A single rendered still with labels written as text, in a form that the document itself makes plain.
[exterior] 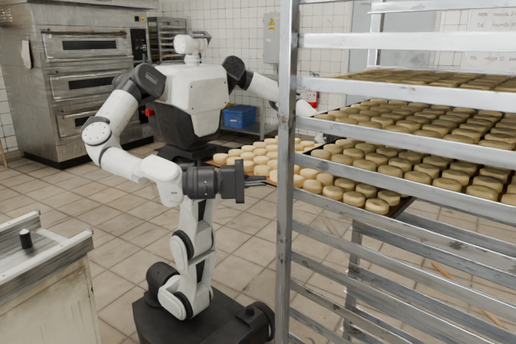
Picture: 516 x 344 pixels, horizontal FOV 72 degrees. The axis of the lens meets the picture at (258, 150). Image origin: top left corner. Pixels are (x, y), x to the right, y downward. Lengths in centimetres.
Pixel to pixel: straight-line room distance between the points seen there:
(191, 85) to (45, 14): 345
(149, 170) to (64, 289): 53
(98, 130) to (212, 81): 47
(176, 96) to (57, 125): 345
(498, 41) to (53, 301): 127
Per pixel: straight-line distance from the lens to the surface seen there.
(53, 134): 467
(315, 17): 525
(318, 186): 90
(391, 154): 92
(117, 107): 117
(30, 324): 130
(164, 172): 94
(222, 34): 608
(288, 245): 95
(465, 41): 68
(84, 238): 130
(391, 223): 79
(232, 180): 94
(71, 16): 476
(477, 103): 68
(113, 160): 105
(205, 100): 134
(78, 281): 134
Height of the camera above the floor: 151
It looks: 18 degrees down
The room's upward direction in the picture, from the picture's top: straight up
